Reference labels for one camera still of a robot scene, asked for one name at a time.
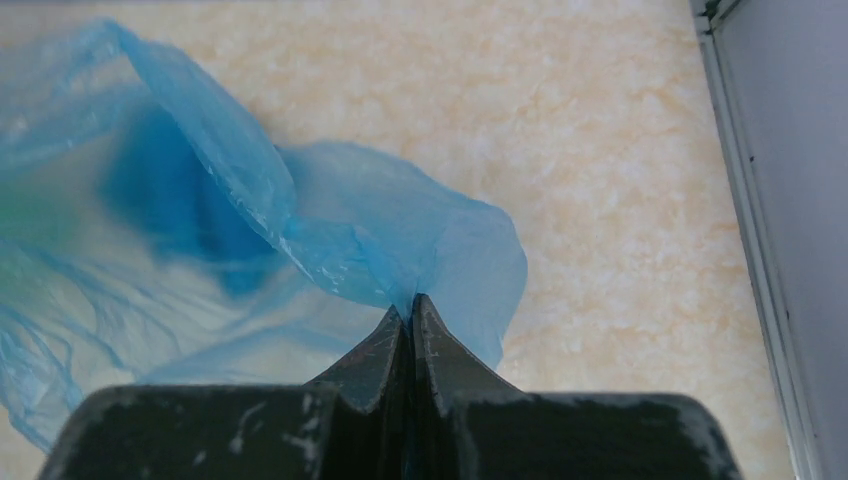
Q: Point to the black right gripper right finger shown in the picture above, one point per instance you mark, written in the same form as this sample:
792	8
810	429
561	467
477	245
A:
473	424

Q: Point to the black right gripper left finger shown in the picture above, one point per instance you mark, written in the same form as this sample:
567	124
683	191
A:
346	423

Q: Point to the light blue translucent plastic bag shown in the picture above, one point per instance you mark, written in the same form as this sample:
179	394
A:
152	232

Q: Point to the right aluminium frame post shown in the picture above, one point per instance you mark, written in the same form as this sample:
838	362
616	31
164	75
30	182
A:
711	19

